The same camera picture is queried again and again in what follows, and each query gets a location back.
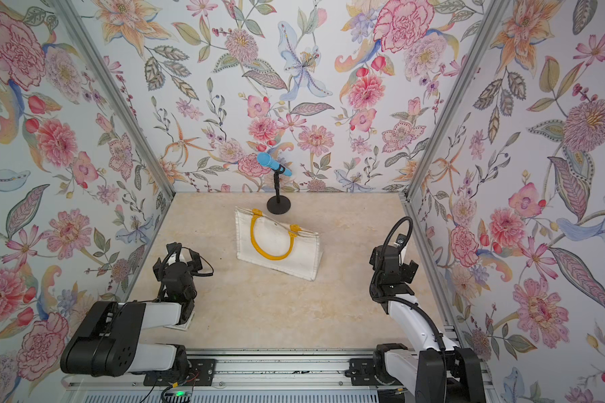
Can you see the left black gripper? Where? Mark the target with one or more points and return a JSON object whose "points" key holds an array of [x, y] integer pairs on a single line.
{"points": [[191, 265]]}

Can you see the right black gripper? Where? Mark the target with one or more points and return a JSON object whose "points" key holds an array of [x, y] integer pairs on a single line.
{"points": [[408, 271]]}

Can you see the white canvas pouch yellow handles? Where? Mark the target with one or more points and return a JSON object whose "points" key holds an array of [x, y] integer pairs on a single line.
{"points": [[287, 248]]}

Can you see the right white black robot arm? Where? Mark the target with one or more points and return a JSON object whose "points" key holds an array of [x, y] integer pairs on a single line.
{"points": [[435, 368]]}

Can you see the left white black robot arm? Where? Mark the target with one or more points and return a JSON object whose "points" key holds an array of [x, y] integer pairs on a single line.
{"points": [[107, 340]]}

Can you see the white QR code card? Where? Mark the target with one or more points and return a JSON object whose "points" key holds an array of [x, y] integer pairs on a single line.
{"points": [[183, 326]]}

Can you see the blue microphone on black stand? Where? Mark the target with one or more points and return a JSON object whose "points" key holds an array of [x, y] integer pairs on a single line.
{"points": [[277, 204]]}

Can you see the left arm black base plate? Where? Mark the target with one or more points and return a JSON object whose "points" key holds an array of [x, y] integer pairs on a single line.
{"points": [[195, 373]]}

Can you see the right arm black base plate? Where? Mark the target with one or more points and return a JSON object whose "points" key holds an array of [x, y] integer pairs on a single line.
{"points": [[368, 373]]}

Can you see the aluminium front rail frame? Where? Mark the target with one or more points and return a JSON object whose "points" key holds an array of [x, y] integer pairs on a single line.
{"points": [[251, 375]]}

